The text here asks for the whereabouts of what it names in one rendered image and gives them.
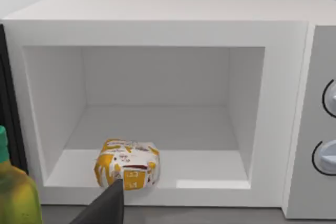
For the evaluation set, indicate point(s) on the yellow and white food packet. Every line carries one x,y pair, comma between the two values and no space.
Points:
127,165

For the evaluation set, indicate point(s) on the black microwave door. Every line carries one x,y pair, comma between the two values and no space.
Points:
10,108

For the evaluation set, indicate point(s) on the yellow bottle with green cap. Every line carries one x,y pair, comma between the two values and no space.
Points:
17,190

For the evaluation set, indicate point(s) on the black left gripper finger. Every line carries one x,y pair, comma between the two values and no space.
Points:
107,205

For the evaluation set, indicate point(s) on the white microwave oven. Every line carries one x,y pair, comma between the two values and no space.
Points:
168,24

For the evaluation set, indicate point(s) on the pale microwave knob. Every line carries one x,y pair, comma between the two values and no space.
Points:
326,157
331,98

